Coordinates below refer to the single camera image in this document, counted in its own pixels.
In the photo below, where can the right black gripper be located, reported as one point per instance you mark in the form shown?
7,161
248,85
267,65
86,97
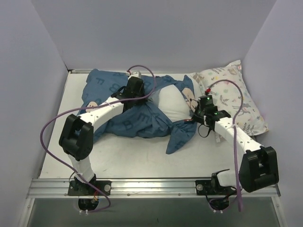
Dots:
197,113

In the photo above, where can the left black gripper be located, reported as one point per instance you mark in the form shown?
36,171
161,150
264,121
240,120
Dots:
136,95

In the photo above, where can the blue letter print pillowcase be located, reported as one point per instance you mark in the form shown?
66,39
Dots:
146,120

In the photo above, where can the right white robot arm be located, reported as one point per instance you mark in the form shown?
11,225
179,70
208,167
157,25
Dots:
255,166

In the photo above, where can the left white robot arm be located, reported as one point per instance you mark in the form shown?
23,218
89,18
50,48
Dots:
78,131

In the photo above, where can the white floral deer pillow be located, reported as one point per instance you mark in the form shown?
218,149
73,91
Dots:
231,95

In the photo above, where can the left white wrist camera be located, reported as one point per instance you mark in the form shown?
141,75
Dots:
135,74

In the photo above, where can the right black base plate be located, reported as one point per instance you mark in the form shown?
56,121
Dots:
205,187

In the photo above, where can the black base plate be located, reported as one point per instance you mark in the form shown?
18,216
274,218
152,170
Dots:
77,188
205,187

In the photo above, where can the aluminium front rail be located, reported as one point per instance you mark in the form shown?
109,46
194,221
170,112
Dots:
122,188

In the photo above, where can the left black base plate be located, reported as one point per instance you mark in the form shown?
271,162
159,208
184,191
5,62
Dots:
77,188

